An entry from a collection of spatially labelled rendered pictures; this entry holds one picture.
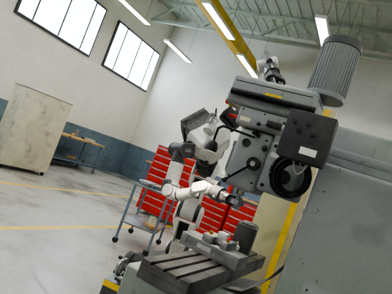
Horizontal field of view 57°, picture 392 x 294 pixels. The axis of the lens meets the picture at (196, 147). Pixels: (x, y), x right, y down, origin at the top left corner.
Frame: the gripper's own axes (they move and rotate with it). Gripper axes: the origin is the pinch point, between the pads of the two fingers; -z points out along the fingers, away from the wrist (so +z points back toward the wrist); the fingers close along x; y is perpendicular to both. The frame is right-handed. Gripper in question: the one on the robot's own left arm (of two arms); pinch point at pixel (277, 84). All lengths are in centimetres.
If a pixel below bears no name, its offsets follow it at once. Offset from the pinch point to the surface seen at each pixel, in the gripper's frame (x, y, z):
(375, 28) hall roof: -554, -21, 677
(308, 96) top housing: -2.9, 10.9, -24.8
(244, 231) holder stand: -20, -77, -42
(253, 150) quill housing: 7.5, -24.5, -33.3
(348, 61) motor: -15.8, 31.7, -13.8
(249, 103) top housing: 15.5, -10.3, -14.8
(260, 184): 3, -31, -50
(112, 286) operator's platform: 32, -162, -45
